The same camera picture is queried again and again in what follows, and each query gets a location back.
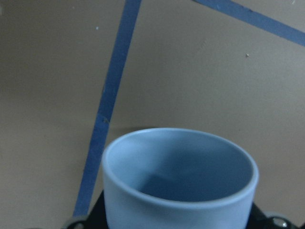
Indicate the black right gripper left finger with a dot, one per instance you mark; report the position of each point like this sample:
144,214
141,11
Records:
95,220

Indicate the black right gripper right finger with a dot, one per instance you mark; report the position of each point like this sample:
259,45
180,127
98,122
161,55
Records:
260,220

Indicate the light blue cup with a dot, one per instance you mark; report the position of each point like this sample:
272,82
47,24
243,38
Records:
171,178

